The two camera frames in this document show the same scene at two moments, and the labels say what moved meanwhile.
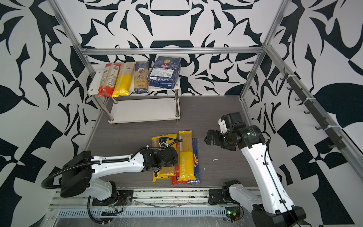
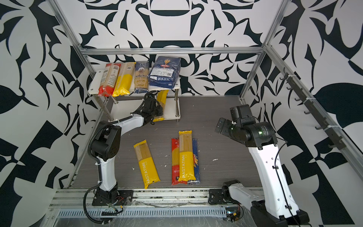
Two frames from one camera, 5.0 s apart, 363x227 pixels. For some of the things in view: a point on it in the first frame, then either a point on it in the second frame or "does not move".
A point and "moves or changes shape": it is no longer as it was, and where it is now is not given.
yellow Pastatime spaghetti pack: x=186 y=171 does not move
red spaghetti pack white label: x=108 y=80 does not move
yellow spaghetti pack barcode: x=125 y=82 does not move
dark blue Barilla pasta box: x=164 y=72 does not move
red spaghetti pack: x=175 y=180 does not move
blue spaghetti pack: x=195 y=159 does not move
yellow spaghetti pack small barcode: x=166 y=171 to x=161 y=98
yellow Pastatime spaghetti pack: x=162 y=172 moves or changes shape
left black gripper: x=174 y=163 to x=159 y=109
